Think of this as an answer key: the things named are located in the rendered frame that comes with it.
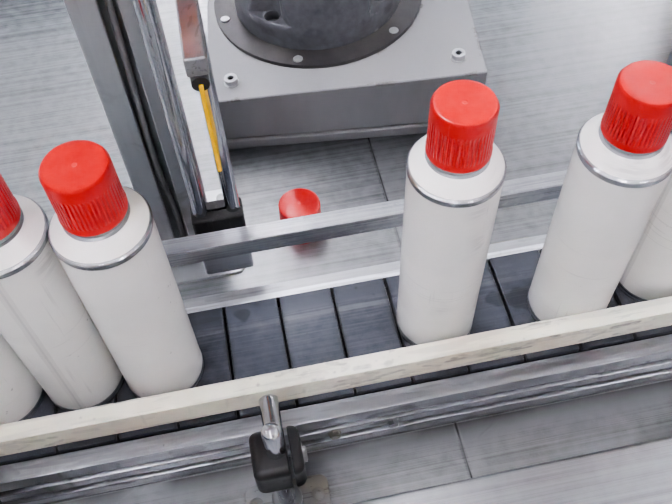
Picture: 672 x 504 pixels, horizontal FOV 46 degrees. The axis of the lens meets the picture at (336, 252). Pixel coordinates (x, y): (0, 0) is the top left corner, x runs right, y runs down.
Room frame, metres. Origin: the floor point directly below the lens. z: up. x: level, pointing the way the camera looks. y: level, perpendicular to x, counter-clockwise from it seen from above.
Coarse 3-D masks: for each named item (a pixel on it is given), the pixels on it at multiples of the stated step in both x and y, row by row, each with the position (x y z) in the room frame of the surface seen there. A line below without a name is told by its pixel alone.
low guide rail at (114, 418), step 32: (544, 320) 0.25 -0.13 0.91; (576, 320) 0.25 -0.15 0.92; (608, 320) 0.25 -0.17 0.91; (640, 320) 0.25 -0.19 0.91; (384, 352) 0.23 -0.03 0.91; (416, 352) 0.23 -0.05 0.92; (448, 352) 0.23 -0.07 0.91; (480, 352) 0.23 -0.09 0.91; (512, 352) 0.23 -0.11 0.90; (224, 384) 0.21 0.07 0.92; (256, 384) 0.21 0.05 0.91; (288, 384) 0.21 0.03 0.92; (320, 384) 0.21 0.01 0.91; (352, 384) 0.22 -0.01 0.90; (64, 416) 0.20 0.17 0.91; (96, 416) 0.20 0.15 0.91; (128, 416) 0.20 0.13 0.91; (160, 416) 0.20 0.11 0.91; (192, 416) 0.20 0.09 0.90; (0, 448) 0.18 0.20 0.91; (32, 448) 0.19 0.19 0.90
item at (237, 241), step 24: (504, 192) 0.32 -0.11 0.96; (528, 192) 0.32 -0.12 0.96; (552, 192) 0.32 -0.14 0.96; (312, 216) 0.30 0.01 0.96; (336, 216) 0.30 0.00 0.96; (360, 216) 0.30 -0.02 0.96; (384, 216) 0.30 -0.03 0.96; (168, 240) 0.29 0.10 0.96; (192, 240) 0.29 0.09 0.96; (216, 240) 0.29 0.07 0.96; (240, 240) 0.29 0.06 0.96; (264, 240) 0.29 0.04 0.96; (288, 240) 0.29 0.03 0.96; (312, 240) 0.29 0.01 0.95
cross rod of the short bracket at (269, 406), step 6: (264, 396) 0.21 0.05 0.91; (270, 396) 0.21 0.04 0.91; (276, 396) 0.21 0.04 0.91; (264, 402) 0.20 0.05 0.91; (270, 402) 0.20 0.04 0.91; (276, 402) 0.20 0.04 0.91; (264, 408) 0.20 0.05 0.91; (270, 408) 0.20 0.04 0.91; (276, 408) 0.20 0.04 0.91; (264, 414) 0.20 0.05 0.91; (270, 414) 0.20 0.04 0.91; (276, 414) 0.20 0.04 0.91; (264, 420) 0.19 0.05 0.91; (270, 420) 0.19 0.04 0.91; (276, 420) 0.19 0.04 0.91; (282, 426) 0.19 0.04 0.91
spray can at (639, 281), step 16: (656, 208) 0.29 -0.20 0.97; (656, 224) 0.29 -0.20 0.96; (640, 240) 0.29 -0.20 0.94; (656, 240) 0.28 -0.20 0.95; (640, 256) 0.29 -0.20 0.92; (656, 256) 0.28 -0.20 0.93; (624, 272) 0.29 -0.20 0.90; (640, 272) 0.28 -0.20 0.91; (656, 272) 0.28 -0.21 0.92; (624, 288) 0.29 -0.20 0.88; (640, 288) 0.28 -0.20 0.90; (656, 288) 0.28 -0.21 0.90
